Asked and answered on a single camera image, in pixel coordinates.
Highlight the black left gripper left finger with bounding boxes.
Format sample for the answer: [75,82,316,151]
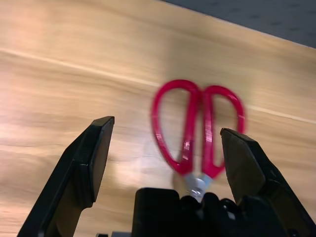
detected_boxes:
[18,116,116,237]

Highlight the grey metal pegboard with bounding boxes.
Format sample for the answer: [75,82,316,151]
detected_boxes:
[158,0,316,50]

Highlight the red handled scissors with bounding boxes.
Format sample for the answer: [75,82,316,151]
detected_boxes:
[152,79,246,198]

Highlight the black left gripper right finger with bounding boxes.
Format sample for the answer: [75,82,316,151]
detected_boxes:
[219,127,316,237]

